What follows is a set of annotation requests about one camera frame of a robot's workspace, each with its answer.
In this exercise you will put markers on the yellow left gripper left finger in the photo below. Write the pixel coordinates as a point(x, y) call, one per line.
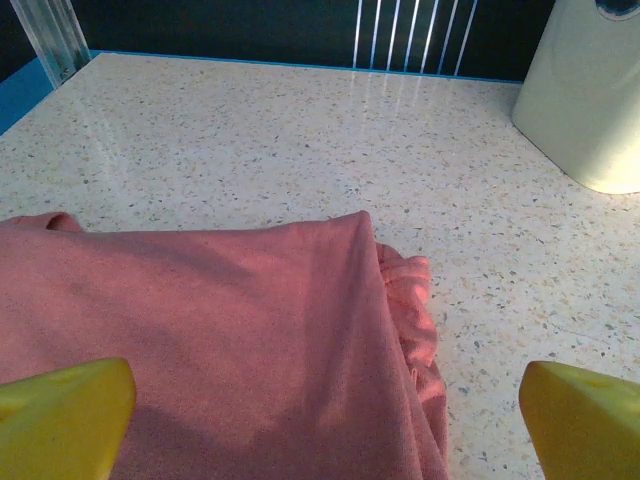
point(60, 425)

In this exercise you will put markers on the cream knife block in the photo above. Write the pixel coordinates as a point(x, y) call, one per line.
point(575, 100)

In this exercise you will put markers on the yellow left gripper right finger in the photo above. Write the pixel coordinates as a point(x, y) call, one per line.
point(585, 430)

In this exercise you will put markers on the folded pink t-shirt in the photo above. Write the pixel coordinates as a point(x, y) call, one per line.
point(210, 340)

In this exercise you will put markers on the aluminium rear post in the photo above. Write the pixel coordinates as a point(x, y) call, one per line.
point(50, 40)

